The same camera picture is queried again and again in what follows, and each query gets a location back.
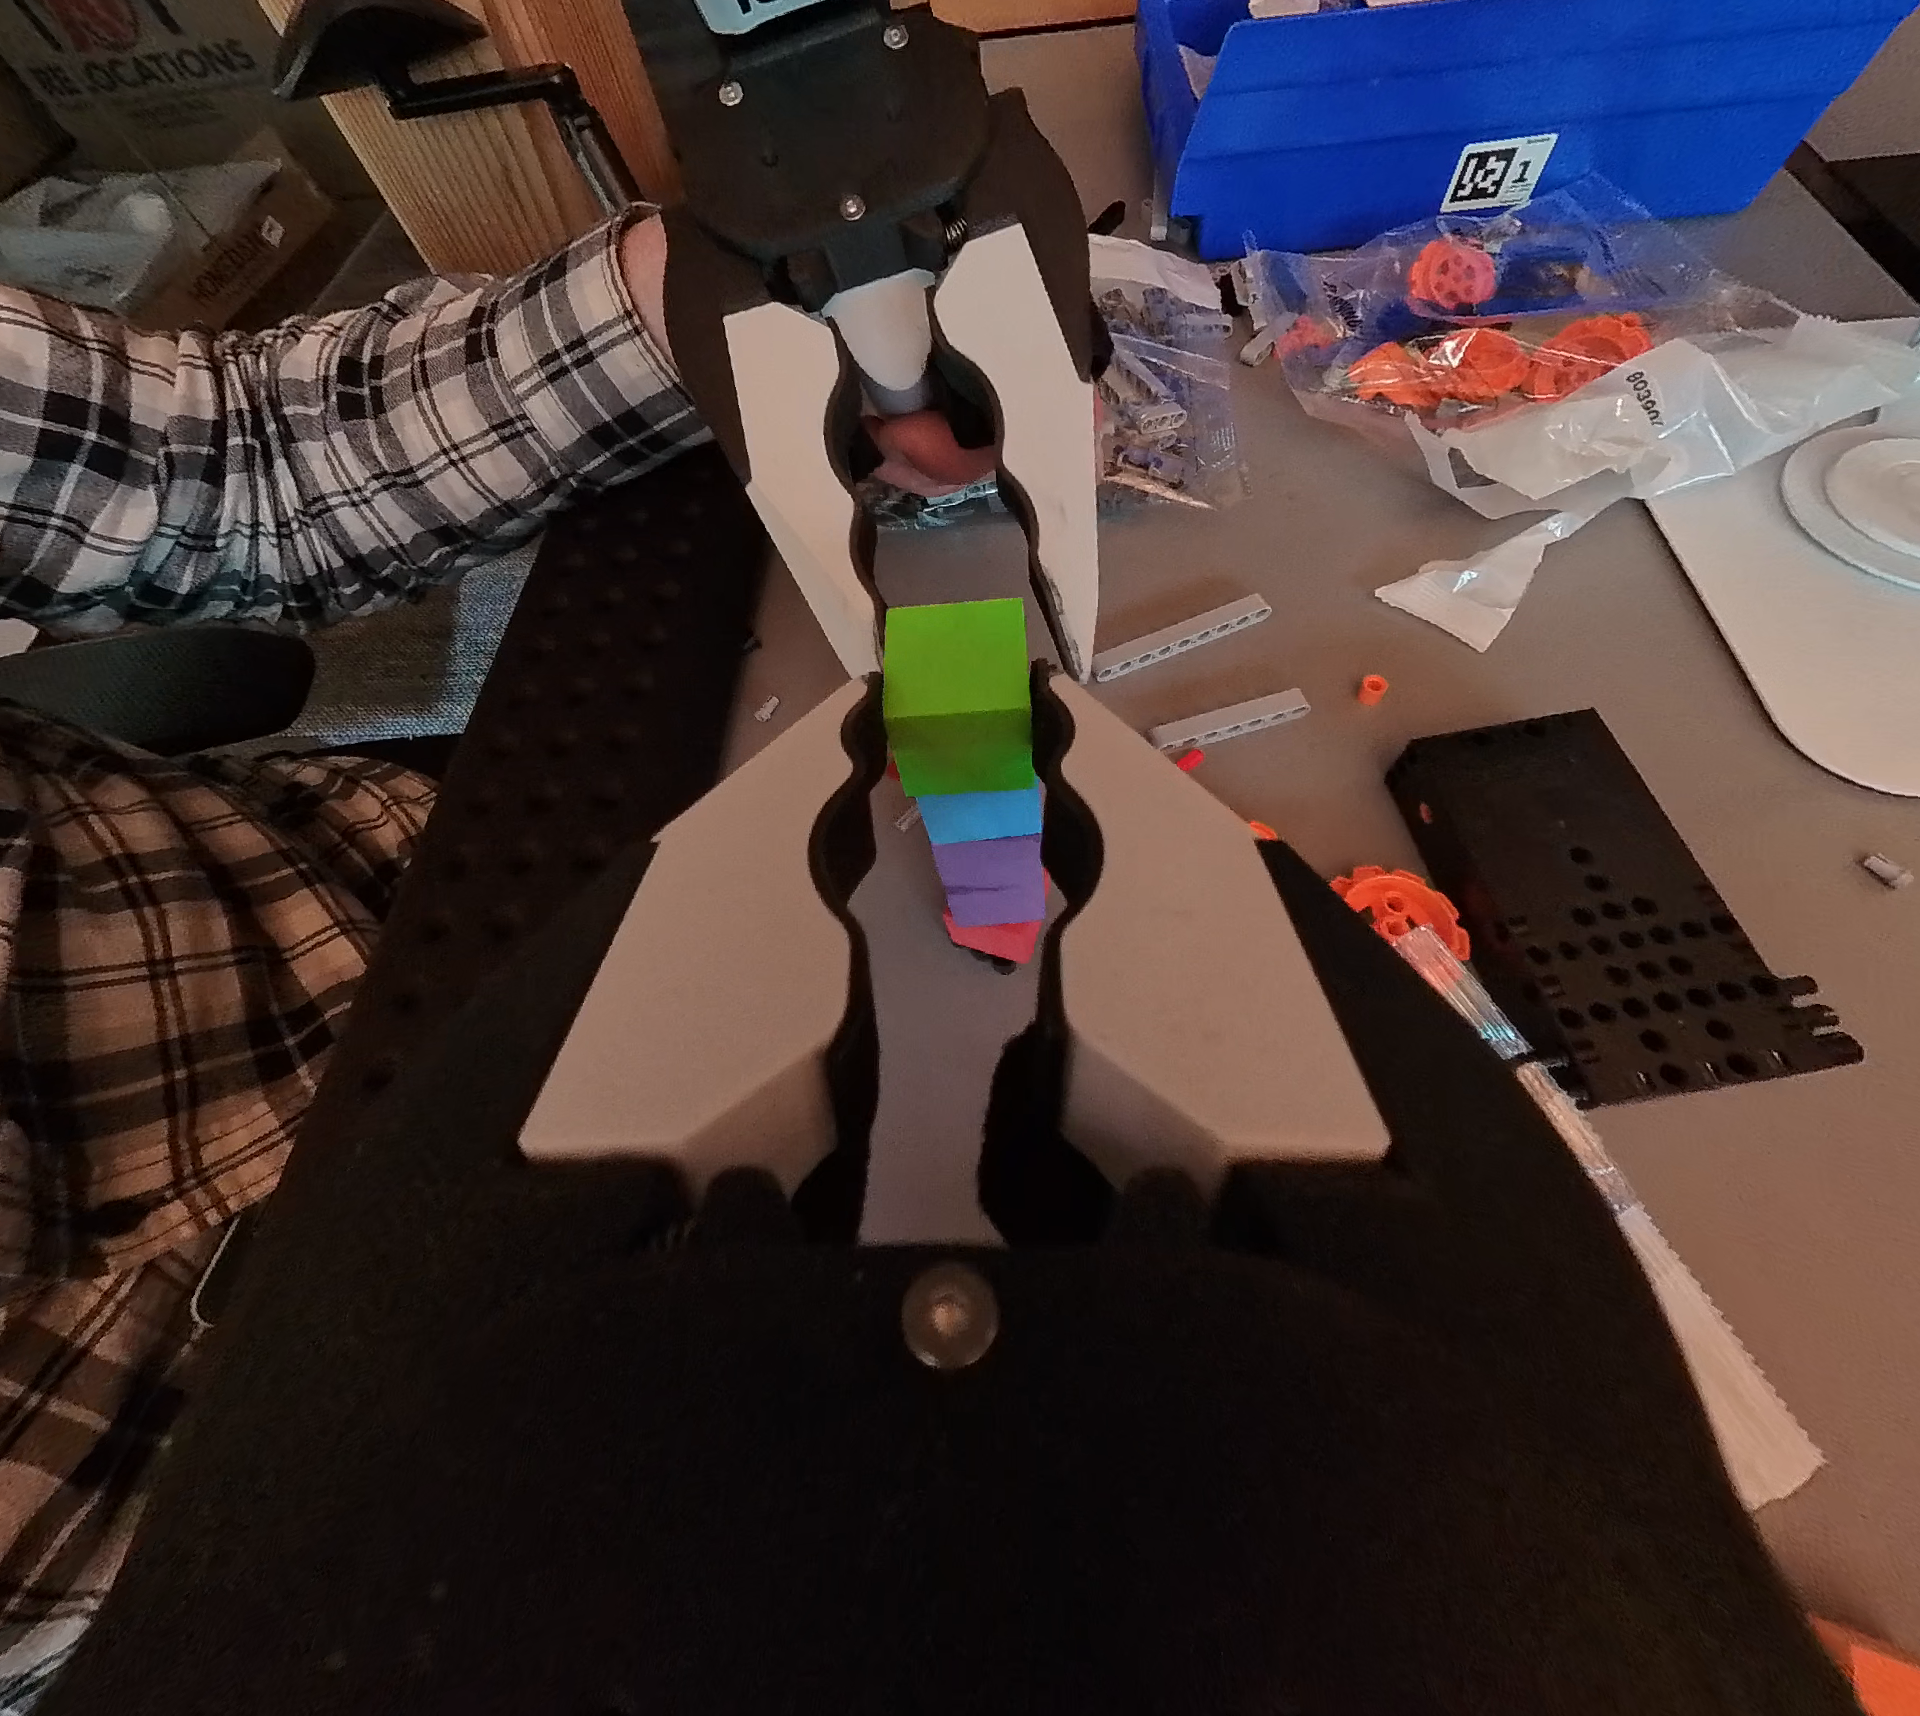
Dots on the blue foam cube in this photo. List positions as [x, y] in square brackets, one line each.
[983, 816]

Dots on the brown printed cardboard carton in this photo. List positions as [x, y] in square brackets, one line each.
[121, 97]

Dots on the orange foam cube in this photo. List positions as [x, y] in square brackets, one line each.
[1883, 1679]

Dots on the dark plaid cloth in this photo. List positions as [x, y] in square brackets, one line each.
[151, 996]

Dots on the black perforated control box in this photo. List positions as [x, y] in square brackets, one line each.
[1590, 877]

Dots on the red foam cube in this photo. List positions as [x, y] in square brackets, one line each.
[999, 945]

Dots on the white plastic pouch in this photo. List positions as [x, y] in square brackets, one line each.
[1650, 426]

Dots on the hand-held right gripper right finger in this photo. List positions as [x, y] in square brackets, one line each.
[1215, 996]

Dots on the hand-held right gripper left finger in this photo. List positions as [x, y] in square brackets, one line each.
[690, 996]

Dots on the person's left hand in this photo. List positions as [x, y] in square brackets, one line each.
[923, 449]

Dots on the orange gear stack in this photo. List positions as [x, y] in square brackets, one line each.
[1394, 899]

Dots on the white metal stand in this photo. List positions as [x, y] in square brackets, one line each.
[1800, 636]

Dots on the small clear bag of parts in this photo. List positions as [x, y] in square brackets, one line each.
[1695, 1296]

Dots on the dark perforated panel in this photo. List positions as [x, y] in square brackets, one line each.
[601, 771]

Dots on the black chair armrest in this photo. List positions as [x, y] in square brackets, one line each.
[375, 21]
[151, 689]

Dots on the grey plastic beam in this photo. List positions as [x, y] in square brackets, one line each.
[1185, 639]
[1231, 721]

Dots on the large wooden pillar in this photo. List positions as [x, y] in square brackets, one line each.
[451, 21]

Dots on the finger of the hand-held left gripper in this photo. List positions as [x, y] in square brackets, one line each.
[1043, 426]
[780, 426]

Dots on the green foam cube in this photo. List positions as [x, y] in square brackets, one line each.
[961, 696]

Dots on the clear bag of grey parts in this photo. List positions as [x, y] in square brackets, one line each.
[1163, 396]

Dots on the person's left forearm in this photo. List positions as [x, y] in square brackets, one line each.
[375, 426]

